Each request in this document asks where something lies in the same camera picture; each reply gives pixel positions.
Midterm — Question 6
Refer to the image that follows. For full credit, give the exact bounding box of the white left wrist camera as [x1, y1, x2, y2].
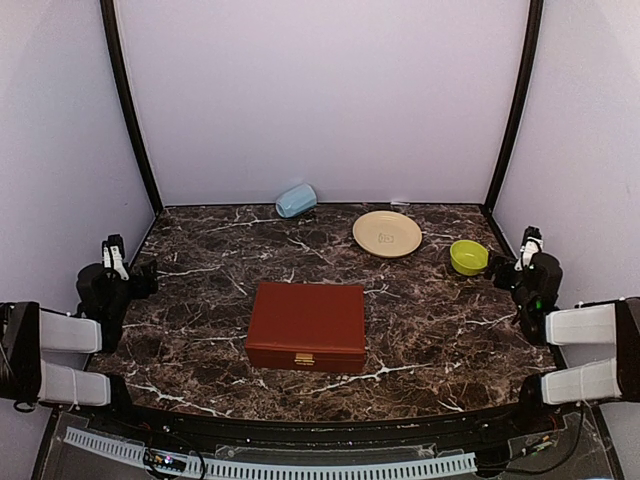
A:
[102, 234, 129, 281]

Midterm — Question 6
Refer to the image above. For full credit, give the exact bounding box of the white slotted cable duct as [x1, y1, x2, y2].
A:
[63, 427, 477, 479]

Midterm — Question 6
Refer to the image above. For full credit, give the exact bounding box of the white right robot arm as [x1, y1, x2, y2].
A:
[485, 253, 639, 434]

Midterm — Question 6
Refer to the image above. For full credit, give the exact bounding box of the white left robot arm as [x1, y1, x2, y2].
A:
[1, 260, 158, 436]

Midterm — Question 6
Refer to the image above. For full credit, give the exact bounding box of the light blue cup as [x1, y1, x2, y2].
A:
[275, 184, 317, 218]

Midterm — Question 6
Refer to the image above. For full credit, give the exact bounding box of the green small bowl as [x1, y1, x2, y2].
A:
[449, 240, 489, 276]

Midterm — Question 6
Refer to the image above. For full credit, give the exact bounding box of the cream ceramic plate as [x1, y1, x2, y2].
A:
[352, 210, 422, 258]

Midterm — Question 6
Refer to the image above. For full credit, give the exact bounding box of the red wooden jewelry box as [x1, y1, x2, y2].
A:
[245, 282, 366, 373]

